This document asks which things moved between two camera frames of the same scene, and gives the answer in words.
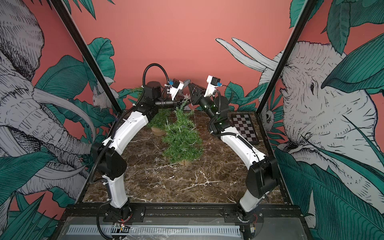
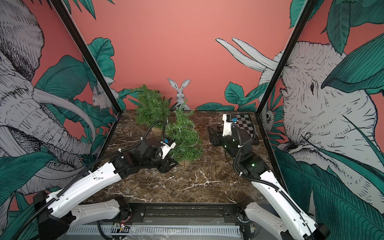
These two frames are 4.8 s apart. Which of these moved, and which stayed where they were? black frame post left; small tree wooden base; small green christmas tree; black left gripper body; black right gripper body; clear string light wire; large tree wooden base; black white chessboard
Moved: black right gripper body; black left gripper body; clear string light wire
Stayed: small green christmas tree; large tree wooden base; small tree wooden base; black white chessboard; black frame post left
